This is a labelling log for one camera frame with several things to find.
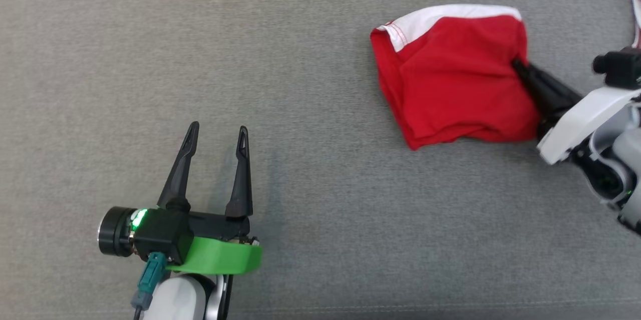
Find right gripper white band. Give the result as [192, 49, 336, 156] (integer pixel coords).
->
[512, 59, 641, 166]

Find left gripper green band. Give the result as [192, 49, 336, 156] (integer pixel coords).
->
[157, 121, 263, 276]

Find red basketball shorts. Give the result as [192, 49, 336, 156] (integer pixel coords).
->
[371, 5, 542, 151]

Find red Bulls basketball jersey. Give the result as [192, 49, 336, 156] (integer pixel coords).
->
[626, 0, 641, 49]

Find teal left camera cable plug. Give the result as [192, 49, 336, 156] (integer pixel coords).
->
[131, 252, 167, 320]

